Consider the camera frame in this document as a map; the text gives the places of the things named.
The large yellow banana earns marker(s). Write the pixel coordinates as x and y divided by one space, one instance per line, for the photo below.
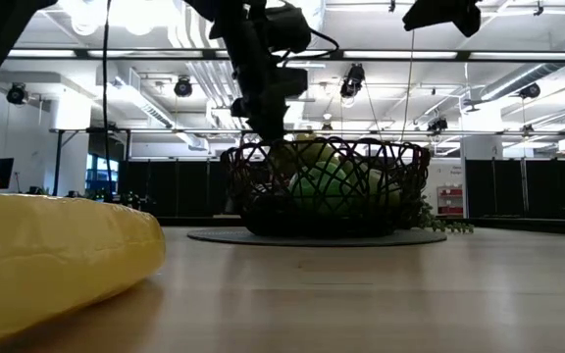
42 255

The round grey mat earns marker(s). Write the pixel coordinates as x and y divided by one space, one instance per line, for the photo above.
214 237

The green trailing plant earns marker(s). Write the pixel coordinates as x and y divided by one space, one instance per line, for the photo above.
434 223

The black metal rig frame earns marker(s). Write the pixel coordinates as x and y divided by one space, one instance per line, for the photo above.
57 162

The black ceiling spotlight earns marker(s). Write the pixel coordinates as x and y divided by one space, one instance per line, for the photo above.
16 94
437 125
529 90
353 81
183 87

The red and white shelf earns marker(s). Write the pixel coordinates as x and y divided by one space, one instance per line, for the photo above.
450 201

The light green apple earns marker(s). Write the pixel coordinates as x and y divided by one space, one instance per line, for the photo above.
383 191

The black partition panel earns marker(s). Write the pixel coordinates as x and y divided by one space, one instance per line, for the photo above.
508 188
165 186

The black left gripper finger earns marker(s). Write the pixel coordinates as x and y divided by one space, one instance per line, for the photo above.
268 128

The black overhead frame bar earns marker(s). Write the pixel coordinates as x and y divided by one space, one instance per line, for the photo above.
81 53

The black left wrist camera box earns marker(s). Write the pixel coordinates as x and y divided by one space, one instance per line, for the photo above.
287 27

